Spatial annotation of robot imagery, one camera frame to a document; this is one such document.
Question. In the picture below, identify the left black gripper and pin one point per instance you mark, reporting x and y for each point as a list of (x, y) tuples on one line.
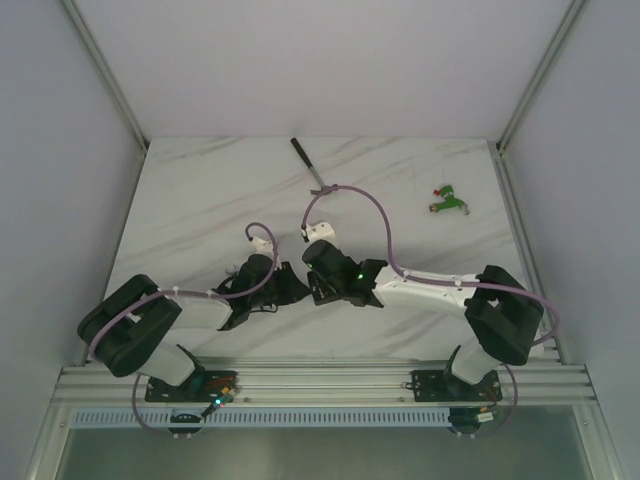
[(284, 283)]

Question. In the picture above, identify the black fuse box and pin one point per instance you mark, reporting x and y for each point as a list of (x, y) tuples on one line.
[(323, 290)]

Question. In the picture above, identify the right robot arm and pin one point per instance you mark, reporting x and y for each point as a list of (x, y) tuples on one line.
[(502, 317)]

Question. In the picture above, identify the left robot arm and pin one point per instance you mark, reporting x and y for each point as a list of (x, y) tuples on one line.
[(141, 329)]

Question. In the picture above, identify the green red plastic connector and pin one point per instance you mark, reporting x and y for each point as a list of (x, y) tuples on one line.
[(447, 200)]

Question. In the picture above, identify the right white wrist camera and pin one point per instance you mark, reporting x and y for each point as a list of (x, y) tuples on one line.
[(319, 231)]

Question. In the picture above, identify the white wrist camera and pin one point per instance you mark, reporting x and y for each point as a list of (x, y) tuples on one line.
[(319, 231), (262, 245)]

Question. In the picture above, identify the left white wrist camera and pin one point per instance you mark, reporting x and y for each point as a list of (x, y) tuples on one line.
[(262, 245)]

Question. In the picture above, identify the black handled claw hammer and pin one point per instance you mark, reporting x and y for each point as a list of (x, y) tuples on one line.
[(322, 188)]

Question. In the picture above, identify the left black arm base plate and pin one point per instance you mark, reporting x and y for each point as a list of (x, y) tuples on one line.
[(220, 385)]

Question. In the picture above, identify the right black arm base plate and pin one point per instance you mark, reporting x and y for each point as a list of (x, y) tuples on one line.
[(442, 386)]

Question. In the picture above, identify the slotted grey cable duct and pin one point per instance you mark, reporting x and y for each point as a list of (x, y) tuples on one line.
[(319, 417)]

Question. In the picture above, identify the aluminium front rail frame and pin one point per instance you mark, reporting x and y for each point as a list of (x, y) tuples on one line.
[(356, 382)]

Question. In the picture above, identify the right aluminium corner post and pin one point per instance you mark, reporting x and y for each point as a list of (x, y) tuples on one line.
[(552, 53)]

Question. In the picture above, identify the aluminium corner post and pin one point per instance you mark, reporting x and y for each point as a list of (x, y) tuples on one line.
[(552, 53), (89, 43)]

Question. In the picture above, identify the left aluminium corner post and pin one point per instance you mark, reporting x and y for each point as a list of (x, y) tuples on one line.
[(89, 43)]

